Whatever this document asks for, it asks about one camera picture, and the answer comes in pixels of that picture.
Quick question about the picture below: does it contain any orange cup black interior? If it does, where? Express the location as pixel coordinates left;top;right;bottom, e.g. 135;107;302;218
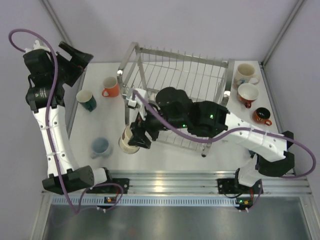
252;107;273;126

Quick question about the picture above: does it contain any stainless steel dish rack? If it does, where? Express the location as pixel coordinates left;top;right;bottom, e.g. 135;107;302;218
117;42;235;157

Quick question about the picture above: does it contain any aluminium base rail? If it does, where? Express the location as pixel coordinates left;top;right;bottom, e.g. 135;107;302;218
110;170;312;197

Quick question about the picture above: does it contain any light blue mug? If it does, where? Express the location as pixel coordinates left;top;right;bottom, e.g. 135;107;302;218
90;137;113;159

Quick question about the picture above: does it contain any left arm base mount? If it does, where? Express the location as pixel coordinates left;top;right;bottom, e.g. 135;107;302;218
107;177;130;195

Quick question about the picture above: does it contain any white slotted cable duct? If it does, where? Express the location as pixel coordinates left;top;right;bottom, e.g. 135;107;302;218
51;196;251;207

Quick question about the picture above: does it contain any orange mug white interior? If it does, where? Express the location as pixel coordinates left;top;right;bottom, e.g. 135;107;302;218
101;77;120;98

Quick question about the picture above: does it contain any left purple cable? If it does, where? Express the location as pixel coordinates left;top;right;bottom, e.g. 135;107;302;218
8;29;125;215

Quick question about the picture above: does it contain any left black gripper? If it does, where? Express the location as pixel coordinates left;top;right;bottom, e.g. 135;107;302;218
49;42;93;87

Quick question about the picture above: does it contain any cream floral mug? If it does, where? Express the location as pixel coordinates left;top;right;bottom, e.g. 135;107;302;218
233;63;261;89

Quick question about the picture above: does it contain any white cup orange handle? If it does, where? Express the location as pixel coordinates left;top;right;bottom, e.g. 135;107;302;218
237;83;259;109

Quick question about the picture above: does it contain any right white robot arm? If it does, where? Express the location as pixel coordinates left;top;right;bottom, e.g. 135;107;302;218
126;87;295;193

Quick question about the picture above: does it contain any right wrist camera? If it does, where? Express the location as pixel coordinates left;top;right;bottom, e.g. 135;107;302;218
126;88;149;121

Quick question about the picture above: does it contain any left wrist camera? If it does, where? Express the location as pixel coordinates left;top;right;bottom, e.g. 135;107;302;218
33;39;50;51

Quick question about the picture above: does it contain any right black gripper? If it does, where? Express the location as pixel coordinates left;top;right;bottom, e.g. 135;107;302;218
128;102;187;150

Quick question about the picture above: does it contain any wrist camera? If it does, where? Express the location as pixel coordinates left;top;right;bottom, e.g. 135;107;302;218
33;39;50;51
126;88;149;121

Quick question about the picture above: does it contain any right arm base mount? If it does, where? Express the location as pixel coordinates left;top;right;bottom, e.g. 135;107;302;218
217;168;262;198

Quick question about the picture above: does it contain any dark teal mug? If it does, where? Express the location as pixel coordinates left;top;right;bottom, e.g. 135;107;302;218
76;89;97;112

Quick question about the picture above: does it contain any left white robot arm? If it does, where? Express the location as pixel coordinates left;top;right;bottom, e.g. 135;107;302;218
23;40;114;195

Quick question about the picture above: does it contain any small cream steel tumbler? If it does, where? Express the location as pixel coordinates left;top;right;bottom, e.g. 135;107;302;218
118;126;140;154

